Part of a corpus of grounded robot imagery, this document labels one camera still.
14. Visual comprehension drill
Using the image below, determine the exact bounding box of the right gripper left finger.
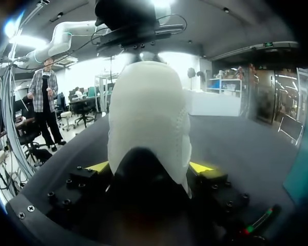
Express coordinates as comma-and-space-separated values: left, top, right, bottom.
47, 161, 114, 214

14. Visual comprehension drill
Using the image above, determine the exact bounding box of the person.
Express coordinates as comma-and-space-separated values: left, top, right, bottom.
27, 57, 67, 151

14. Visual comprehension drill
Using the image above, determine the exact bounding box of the white shoe with black lining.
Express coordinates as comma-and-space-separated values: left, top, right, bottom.
107, 60, 196, 221

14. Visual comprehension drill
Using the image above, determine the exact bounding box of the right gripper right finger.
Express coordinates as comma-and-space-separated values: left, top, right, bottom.
186, 161, 250, 214

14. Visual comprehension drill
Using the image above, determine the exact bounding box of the white shoebox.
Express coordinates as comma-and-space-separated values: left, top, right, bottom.
182, 88, 242, 117

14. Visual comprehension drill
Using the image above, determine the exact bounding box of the white cable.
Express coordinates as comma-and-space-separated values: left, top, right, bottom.
0, 57, 35, 180

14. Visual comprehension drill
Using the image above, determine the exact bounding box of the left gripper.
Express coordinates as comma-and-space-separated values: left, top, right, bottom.
93, 0, 188, 64

